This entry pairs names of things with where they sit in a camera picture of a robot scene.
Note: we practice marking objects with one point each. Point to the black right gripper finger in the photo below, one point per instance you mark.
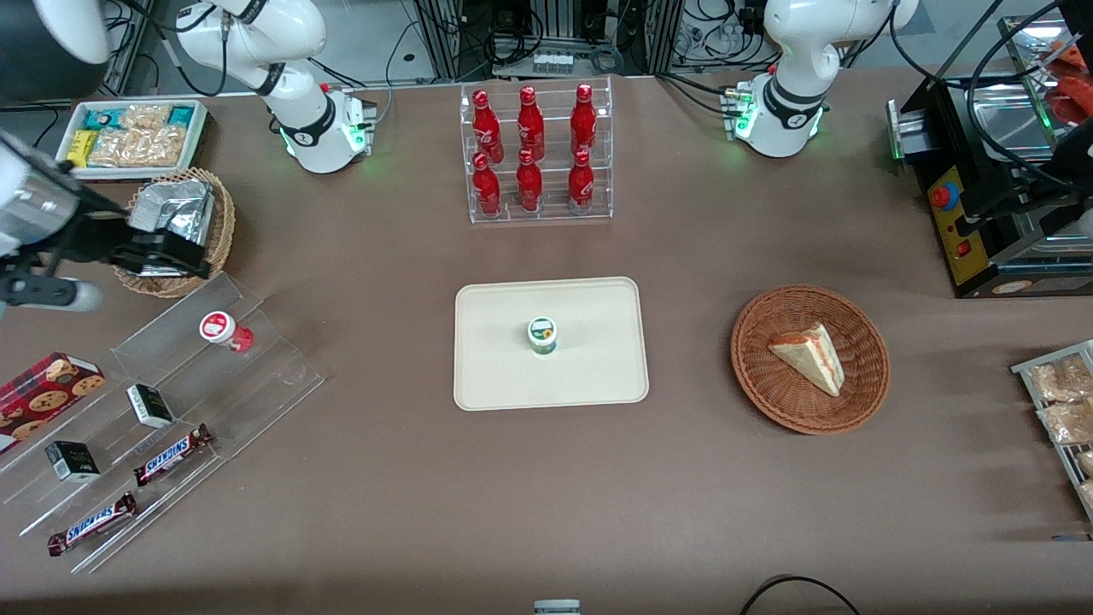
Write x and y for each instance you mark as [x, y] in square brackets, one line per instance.
[189, 248]
[186, 266]

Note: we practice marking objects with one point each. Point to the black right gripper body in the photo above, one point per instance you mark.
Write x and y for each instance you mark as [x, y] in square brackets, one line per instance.
[88, 232]

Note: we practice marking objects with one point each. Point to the green gum bottle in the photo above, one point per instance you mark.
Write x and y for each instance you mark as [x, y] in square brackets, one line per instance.
[542, 335]

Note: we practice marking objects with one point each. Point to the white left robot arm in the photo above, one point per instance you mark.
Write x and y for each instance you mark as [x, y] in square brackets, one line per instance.
[781, 128]

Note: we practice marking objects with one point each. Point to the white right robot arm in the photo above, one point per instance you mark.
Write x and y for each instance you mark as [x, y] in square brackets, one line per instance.
[318, 145]

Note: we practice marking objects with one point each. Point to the red gum bottle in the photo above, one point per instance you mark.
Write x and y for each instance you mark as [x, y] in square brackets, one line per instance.
[224, 330]

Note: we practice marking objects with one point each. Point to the stainless steel tray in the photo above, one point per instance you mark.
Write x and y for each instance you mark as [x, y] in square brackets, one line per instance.
[1012, 120]

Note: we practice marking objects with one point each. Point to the beige plastic tray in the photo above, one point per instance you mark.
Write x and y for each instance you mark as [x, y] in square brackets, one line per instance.
[598, 359]

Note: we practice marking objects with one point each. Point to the silver foil packs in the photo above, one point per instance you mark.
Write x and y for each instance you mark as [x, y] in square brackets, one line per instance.
[179, 209]

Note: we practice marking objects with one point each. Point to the light wicker foil basket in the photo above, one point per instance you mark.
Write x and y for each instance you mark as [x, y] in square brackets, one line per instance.
[225, 213]

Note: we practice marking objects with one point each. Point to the black machine yellow panel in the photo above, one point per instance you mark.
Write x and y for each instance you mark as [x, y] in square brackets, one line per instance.
[956, 248]

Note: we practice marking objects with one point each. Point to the yellow snack pack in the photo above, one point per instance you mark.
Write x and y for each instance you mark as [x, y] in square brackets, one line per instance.
[81, 148]

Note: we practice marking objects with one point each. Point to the large clear peanut bag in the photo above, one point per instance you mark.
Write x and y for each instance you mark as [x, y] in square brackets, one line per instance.
[141, 147]

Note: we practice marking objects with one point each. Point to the white snack bin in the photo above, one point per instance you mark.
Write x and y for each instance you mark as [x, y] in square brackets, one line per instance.
[201, 141]

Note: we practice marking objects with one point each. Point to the red packets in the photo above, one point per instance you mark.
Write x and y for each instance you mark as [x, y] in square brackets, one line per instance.
[1072, 98]

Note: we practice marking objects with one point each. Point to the teal snack pack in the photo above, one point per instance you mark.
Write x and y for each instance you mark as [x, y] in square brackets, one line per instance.
[102, 118]
[181, 116]

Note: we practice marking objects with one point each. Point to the small clear peanut bag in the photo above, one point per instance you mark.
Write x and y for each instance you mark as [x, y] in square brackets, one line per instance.
[145, 116]

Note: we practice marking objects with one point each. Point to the clear acrylic tiered stand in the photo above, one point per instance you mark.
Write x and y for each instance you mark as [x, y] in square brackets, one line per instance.
[256, 384]

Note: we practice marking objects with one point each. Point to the small black box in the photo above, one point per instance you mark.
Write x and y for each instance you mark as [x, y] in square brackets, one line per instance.
[73, 461]
[150, 407]

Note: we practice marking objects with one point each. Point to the red cookie box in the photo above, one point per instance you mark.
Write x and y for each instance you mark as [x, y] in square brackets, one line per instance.
[43, 393]

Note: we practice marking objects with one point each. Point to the clear snack bag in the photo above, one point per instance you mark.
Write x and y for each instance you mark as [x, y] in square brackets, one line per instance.
[1069, 421]
[1086, 463]
[1060, 380]

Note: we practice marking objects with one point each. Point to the Snickers bar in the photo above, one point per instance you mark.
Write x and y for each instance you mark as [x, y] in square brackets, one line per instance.
[173, 454]
[91, 524]

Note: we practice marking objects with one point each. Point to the wrapped triangle sandwich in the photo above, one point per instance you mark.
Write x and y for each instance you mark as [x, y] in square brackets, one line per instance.
[811, 357]

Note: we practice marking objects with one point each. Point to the red cola bottle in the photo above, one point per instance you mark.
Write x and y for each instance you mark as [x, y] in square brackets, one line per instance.
[581, 184]
[488, 128]
[530, 126]
[583, 122]
[487, 188]
[529, 185]

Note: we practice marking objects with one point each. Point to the brown wicker sandwich basket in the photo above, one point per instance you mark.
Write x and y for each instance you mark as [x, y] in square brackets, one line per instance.
[760, 376]

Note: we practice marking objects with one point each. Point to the clear acrylic bottle rack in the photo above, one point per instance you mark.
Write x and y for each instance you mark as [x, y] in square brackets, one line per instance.
[555, 213]

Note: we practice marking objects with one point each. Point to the grey power strip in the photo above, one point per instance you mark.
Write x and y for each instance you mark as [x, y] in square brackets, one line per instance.
[552, 62]

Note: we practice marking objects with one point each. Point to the grey box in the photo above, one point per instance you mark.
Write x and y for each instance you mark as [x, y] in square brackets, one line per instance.
[557, 607]

